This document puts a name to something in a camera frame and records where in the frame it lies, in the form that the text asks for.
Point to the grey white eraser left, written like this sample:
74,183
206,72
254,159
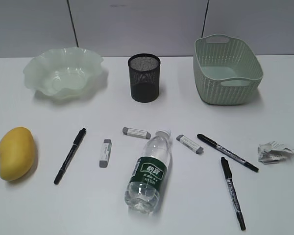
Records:
105,153

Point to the black mesh pen holder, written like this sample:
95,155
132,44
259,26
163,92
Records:
144,75

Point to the light green plastic basket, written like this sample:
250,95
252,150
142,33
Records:
226,70

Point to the clear water bottle green label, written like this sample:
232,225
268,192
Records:
143,190

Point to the grey white eraser middle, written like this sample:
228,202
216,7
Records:
136,133

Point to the grey white eraser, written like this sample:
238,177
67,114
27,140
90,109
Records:
105,153
190,144
136,133

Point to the yellow mango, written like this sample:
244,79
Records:
17,153

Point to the waste paper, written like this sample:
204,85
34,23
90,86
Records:
275,152

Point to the grey white eraser right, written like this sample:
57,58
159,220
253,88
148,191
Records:
190,144

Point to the translucent green wavy plate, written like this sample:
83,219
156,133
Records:
63,73

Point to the black marker pen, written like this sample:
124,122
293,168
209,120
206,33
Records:
226,152
69,157
230,185

